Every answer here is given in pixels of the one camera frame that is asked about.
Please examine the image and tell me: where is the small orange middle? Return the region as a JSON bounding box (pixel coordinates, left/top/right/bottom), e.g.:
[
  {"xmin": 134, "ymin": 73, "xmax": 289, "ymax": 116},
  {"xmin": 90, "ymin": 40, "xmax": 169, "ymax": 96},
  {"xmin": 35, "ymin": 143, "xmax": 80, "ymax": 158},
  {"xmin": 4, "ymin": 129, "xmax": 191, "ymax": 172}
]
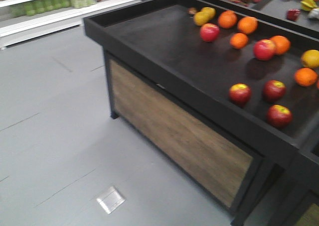
[{"xmin": 230, "ymin": 33, "xmax": 249, "ymax": 49}]

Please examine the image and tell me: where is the red apple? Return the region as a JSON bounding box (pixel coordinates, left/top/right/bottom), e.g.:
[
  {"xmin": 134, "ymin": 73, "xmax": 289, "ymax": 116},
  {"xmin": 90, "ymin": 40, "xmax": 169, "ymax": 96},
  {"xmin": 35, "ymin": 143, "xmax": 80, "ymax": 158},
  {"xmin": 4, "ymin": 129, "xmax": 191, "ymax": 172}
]
[
  {"xmin": 262, "ymin": 80, "xmax": 286, "ymax": 103},
  {"xmin": 266, "ymin": 105, "xmax": 293, "ymax": 128},
  {"xmin": 229, "ymin": 83, "xmax": 252, "ymax": 108},
  {"xmin": 253, "ymin": 39, "xmax": 276, "ymax": 61},
  {"xmin": 200, "ymin": 23, "xmax": 220, "ymax": 42}
]

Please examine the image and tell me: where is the red apple far left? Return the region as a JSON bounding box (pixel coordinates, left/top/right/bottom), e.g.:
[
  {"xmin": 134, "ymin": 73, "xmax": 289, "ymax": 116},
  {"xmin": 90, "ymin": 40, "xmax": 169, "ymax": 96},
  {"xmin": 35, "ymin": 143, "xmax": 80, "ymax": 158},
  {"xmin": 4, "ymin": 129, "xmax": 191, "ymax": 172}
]
[{"xmin": 200, "ymin": 23, "xmax": 220, "ymax": 42}]

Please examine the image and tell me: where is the orange back left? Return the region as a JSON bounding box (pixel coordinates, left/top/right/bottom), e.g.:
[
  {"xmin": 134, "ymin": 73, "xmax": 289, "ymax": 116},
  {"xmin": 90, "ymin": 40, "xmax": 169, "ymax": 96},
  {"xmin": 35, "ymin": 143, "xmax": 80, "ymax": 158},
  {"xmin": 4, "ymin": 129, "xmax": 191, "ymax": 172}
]
[{"xmin": 217, "ymin": 10, "xmax": 238, "ymax": 29}]

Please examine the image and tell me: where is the white store shelving unit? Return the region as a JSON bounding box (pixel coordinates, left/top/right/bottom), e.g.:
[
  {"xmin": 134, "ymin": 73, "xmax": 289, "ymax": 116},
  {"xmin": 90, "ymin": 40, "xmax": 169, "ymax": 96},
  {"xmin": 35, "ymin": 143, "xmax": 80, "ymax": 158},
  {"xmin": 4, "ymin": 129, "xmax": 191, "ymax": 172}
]
[{"xmin": 0, "ymin": 0, "xmax": 141, "ymax": 50}]

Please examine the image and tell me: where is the orange front right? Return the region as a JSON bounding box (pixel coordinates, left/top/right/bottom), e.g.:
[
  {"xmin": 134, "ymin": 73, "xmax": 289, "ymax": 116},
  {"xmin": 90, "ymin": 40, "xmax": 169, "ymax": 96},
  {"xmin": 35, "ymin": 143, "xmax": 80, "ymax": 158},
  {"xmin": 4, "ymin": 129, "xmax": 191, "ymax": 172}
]
[{"xmin": 294, "ymin": 68, "xmax": 319, "ymax": 87}]

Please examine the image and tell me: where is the orange behind apple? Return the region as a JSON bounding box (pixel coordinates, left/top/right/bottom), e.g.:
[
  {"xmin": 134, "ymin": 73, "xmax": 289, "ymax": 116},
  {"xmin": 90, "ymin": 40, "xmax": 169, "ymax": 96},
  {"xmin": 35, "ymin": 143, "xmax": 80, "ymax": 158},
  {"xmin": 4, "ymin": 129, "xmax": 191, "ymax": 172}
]
[{"xmin": 270, "ymin": 35, "xmax": 291, "ymax": 56}]

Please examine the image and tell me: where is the red apple front bottom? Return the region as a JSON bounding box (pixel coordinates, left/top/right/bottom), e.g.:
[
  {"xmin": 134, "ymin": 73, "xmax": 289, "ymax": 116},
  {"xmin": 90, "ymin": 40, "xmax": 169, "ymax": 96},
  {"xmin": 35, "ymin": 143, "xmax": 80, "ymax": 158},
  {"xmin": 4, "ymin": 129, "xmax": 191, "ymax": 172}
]
[{"xmin": 266, "ymin": 105, "xmax": 293, "ymax": 128}]

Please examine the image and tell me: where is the row of green bottles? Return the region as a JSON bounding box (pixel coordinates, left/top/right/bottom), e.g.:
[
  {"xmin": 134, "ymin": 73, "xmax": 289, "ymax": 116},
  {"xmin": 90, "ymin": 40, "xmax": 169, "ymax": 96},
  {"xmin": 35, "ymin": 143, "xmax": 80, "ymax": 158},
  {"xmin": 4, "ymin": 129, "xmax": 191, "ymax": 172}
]
[{"xmin": 9, "ymin": 0, "xmax": 101, "ymax": 17}]

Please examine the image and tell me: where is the red apple front right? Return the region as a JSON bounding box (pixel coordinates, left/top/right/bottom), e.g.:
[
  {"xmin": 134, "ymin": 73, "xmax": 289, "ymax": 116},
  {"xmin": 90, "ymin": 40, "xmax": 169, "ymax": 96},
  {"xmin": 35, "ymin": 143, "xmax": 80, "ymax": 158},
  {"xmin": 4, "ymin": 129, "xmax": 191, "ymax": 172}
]
[{"xmin": 262, "ymin": 80, "xmax": 286, "ymax": 103}]

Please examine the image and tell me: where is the red apple front lower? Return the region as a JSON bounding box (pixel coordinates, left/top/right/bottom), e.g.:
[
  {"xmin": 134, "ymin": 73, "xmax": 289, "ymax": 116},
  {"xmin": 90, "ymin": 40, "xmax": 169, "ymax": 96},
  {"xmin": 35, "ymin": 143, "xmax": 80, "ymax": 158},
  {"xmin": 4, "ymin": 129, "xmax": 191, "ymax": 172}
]
[{"xmin": 229, "ymin": 83, "xmax": 252, "ymax": 108}]

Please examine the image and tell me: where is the red bell pepper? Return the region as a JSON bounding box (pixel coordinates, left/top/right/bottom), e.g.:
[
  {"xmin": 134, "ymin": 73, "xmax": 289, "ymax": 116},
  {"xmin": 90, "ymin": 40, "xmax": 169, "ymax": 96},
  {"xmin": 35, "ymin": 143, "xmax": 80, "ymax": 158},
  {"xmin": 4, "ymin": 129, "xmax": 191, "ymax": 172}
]
[{"xmin": 286, "ymin": 8, "xmax": 301, "ymax": 21}]

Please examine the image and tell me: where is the yellow citrus fruit right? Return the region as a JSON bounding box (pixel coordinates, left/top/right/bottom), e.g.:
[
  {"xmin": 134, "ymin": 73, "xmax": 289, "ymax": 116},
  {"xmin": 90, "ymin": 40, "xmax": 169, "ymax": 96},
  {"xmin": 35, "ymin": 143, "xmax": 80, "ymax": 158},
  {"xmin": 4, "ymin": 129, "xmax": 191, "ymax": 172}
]
[{"xmin": 301, "ymin": 49, "xmax": 319, "ymax": 69}]

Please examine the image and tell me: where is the metal floor outlet plate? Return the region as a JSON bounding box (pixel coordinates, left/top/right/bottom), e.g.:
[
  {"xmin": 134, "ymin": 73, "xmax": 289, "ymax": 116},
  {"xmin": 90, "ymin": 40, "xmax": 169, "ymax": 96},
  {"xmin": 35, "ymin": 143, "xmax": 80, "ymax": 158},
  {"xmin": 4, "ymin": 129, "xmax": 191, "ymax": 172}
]
[{"xmin": 96, "ymin": 186, "xmax": 126, "ymax": 215}]

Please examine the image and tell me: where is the orange back right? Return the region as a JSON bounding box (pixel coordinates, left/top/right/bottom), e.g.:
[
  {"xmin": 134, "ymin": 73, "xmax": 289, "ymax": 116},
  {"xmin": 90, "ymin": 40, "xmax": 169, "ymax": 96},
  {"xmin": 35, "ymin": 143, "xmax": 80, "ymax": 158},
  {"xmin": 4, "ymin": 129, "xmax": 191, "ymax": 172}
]
[{"xmin": 237, "ymin": 16, "xmax": 258, "ymax": 35}]

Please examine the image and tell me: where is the red apple near right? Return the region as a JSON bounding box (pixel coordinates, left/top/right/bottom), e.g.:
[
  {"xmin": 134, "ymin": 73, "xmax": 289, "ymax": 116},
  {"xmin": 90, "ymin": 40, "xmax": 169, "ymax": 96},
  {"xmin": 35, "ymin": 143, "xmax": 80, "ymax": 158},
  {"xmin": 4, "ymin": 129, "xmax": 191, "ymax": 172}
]
[{"xmin": 253, "ymin": 39, "xmax": 276, "ymax": 61}]

